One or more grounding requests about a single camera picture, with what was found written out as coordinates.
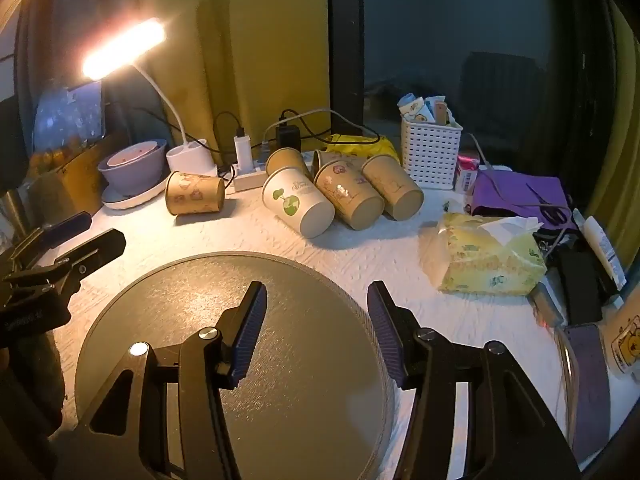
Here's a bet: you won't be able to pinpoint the black cable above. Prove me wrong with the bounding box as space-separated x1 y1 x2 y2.
213 112 243 183
279 108 382 144

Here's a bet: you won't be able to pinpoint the white cable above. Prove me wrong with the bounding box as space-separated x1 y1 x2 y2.
466 132 502 197

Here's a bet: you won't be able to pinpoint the yellow curtain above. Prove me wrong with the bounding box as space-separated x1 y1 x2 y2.
584 5 640 241
136 0 332 167

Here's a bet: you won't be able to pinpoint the purple grey case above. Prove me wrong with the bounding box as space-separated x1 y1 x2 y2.
562 323 614 457

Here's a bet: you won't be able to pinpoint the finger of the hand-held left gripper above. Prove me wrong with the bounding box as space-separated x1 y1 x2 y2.
0 228 127 306
0 211 93 281

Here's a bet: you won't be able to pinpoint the white charger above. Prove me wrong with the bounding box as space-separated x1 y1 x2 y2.
234 130 254 172

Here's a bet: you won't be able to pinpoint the yellow tissue pack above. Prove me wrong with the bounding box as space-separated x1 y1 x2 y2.
432 212 548 296

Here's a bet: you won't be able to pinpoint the white paper cup green print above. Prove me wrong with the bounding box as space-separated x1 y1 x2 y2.
262 167 336 239

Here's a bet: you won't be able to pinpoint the small grey device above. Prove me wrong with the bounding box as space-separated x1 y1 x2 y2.
527 282 564 329

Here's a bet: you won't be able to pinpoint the white power strip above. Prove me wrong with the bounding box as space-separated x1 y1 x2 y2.
232 159 274 192

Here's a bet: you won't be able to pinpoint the purple bowl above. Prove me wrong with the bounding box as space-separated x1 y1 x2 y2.
97 138 168 196

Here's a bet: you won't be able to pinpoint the white desk lamp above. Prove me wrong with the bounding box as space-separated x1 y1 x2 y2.
81 16 217 177

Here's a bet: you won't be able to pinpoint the white tube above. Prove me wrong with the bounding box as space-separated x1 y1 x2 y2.
581 215 627 291

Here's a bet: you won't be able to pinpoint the brown printed paper cup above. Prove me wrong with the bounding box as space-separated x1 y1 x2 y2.
265 147 312 179
361 154 425 222
312 149 369 172
165 170 226 217
313 160 385 231

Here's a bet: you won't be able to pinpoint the purple cloth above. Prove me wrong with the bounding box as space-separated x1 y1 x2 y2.
469 169 572 219

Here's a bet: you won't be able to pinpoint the white plate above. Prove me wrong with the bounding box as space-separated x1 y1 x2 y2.
101 172 169 210

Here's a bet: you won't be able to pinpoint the bundle of small packets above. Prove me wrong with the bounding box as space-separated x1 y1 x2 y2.
397 92 459 127

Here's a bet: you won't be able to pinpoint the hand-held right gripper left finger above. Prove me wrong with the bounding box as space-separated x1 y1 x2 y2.
52 281 268 480

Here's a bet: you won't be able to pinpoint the brown box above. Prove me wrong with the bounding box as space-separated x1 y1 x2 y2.
29 132 127 207

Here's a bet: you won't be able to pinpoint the black window frame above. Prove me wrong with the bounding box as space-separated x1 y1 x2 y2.
327 0 367 122

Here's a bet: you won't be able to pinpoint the pink and white carton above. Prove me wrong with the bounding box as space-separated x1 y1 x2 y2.
453 152 481 195

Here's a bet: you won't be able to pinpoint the black charger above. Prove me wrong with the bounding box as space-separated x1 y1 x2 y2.
275 119 301 154

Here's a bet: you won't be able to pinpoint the bear printed container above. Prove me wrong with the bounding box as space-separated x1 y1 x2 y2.
599 299 640 377

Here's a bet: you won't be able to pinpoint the blue printed bag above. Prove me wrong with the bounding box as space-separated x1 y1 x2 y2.
34 84 109 147

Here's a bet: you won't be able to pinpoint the scissors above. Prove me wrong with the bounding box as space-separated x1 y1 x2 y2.
525 182 577 227

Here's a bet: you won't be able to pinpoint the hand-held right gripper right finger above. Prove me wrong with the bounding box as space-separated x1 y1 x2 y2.
366 281 584 480

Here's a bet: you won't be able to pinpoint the round grey tray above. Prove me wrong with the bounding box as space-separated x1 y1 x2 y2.
74 251 402 480

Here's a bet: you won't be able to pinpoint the white plastic basket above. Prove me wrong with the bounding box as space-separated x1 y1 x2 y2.
400 112 464 191

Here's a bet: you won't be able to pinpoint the yellow plastic bag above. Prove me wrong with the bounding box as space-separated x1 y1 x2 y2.
327 133 401 164

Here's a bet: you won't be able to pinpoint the black box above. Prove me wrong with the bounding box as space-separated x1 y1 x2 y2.
554 244 604 326

